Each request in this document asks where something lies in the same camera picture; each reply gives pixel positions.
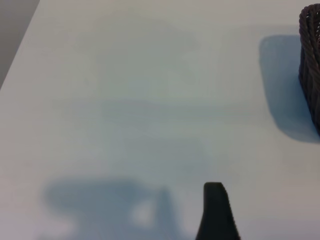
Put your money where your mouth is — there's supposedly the dark brown wicker basket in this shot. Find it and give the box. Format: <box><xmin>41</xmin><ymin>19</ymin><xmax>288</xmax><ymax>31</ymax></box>
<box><xmin>298</xmin><ymin>3</ymin><xmax>320</xmax><ymax>138</ymax></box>

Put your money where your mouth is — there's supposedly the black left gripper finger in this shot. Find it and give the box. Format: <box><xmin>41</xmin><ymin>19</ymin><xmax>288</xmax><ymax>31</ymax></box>
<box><xmin>194</xmin><ymin>181</ymin><xmax>241</xmax><ymax>240</ymax></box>

